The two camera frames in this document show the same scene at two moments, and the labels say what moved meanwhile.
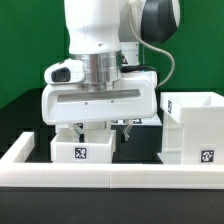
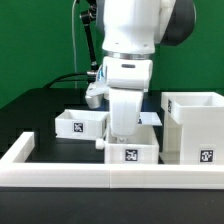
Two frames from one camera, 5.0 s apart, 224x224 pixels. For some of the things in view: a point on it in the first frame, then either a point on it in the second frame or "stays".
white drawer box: x=99 y=147 → x=140 y=148
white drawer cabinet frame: x=193 y=128 stays
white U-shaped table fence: x=103 y=175 stays
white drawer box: x=96 y=129 stays
